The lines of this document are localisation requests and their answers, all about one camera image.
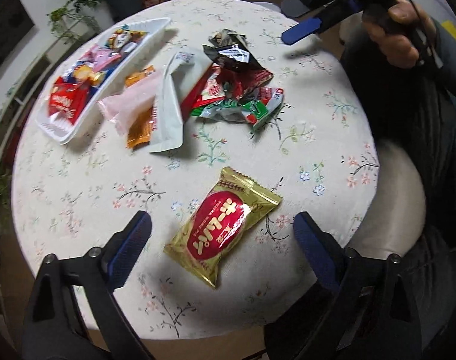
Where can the pink cartoon snack pack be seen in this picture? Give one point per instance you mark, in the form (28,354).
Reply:
(99,57)

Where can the black snack bag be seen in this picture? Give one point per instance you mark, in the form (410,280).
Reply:
(228,49)

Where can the gold red snack bag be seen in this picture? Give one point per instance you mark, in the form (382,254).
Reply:
(235,204)

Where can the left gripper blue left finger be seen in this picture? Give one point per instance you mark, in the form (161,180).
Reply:
(124,248)

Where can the trailing plant right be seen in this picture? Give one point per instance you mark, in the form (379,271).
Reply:
(65,19)

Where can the white green snack pouch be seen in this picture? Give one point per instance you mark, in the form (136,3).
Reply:
(182,73)

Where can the green white snack wrapper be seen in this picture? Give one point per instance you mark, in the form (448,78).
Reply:
(255,109)

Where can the blue yellow chip bag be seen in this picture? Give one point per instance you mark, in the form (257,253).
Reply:
(122,36)

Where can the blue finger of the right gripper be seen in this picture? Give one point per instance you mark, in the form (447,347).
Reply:
(301,31)

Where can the blue oreo snack bag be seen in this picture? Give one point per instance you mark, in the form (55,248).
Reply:
(80,73)

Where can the red kitkat wrapper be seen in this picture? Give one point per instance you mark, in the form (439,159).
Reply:
(220,84)

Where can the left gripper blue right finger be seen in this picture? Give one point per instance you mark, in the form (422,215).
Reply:
(323,253)

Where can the pale pink snack pack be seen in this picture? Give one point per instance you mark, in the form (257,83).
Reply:
(123,109)

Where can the orange snack bar wrapper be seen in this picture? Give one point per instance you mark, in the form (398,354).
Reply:
(140,132)

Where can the person right hand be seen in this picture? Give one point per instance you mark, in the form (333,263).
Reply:
(398,49)

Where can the white tv console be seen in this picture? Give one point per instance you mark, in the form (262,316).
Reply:
(20,95)

